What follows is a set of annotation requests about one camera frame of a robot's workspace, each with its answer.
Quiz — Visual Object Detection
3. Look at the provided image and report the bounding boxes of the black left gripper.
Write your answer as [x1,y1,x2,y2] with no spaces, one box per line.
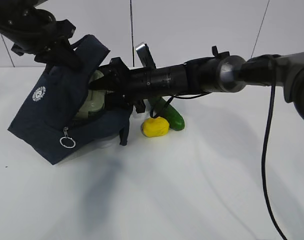
[11,19,82,70]

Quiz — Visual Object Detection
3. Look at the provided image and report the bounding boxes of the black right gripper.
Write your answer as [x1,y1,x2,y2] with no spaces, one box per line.
[88,57,146,114]

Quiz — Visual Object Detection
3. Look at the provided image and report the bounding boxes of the glass container green lid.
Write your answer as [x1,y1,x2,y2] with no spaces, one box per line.
[71,70,108,128]

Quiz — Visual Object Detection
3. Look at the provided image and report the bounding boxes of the yellow lemon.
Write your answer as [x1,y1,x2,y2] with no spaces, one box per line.
[141,117,170,138]

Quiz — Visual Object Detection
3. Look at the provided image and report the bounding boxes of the dark navy lunch bag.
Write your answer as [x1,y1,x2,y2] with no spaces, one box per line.
[8,34,133,165]

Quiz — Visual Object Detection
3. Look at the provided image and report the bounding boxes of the green cucumber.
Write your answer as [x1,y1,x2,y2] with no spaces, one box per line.
[147,97,185,131]

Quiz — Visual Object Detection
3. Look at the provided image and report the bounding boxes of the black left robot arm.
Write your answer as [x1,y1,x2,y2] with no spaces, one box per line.
[0,0,82,70]

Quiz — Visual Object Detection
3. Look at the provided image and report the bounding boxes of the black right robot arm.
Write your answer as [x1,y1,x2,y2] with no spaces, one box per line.
[89,44,304,120]

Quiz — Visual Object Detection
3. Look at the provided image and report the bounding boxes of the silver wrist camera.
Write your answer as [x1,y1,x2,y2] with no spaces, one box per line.
[135,42,156,69]

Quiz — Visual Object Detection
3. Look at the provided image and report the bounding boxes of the black cable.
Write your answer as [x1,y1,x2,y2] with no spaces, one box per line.
[149,56,288,240]

